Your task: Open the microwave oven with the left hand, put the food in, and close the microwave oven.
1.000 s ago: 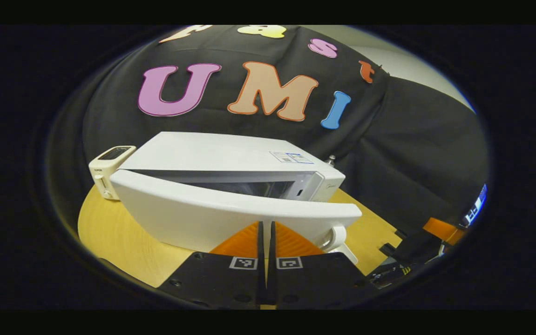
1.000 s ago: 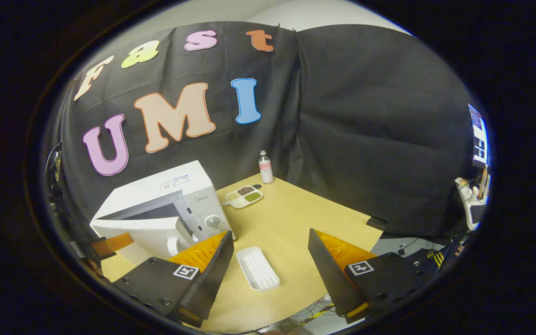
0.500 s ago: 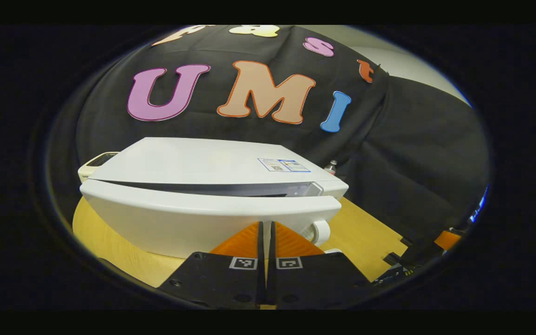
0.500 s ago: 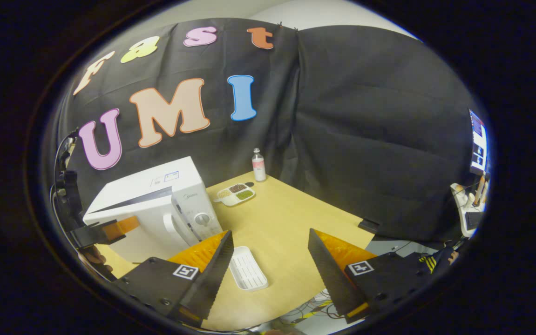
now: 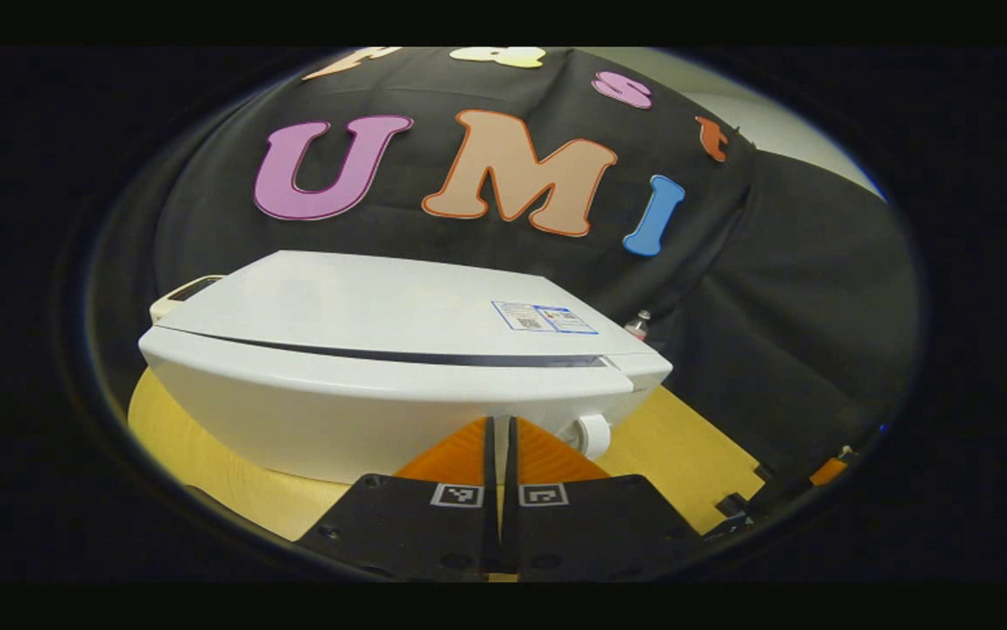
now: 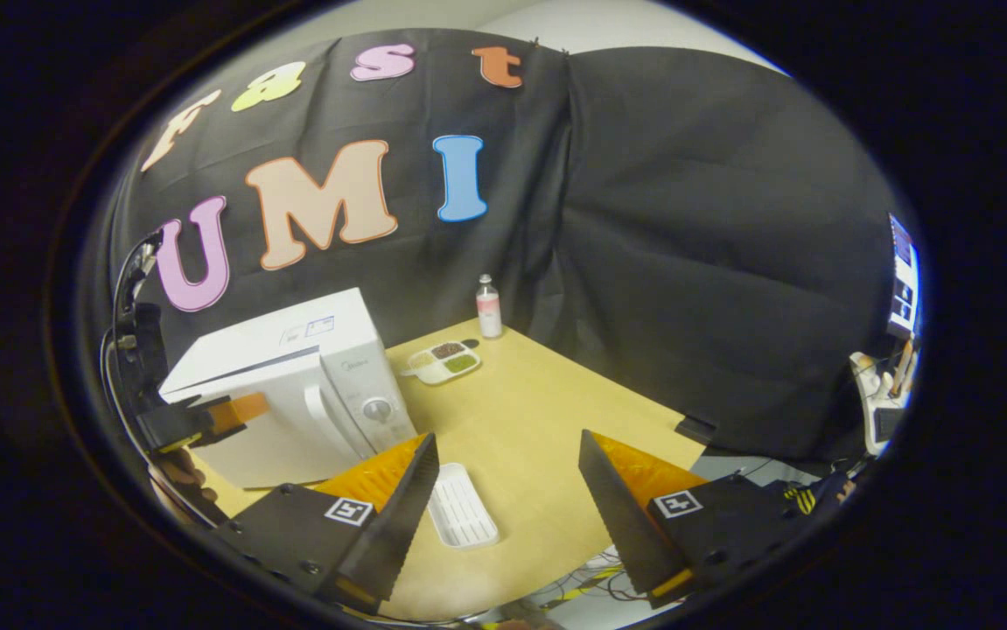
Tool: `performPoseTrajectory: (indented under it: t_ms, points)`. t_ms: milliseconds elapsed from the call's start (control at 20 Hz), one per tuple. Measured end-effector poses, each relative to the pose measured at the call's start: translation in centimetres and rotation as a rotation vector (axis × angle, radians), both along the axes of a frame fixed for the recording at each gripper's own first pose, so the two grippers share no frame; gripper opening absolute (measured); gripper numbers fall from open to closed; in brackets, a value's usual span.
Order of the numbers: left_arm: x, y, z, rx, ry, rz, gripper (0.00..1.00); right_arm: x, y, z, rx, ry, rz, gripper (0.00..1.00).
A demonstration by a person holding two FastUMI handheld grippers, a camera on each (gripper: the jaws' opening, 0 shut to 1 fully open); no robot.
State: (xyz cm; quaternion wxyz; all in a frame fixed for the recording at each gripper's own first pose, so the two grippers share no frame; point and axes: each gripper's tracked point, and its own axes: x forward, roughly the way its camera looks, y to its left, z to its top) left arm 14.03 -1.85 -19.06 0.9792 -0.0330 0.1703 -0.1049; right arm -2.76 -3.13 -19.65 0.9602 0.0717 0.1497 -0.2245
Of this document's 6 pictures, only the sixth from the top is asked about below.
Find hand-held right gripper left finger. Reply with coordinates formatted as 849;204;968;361
214;433;440;614

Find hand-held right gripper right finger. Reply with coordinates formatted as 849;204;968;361
578;429;823;610

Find white microwave oven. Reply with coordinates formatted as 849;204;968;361
159;288;418;489

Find small white ribbed tray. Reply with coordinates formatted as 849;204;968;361
427;463;500;550

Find divided white condiment dish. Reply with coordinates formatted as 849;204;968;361
404;341;482;386

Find clear bottle with pink label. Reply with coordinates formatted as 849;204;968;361
476;274;504;340

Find black backdrop cloth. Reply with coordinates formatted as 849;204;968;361
109;29;906;460

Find bundle of floor cables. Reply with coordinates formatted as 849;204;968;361
534;551;653;618

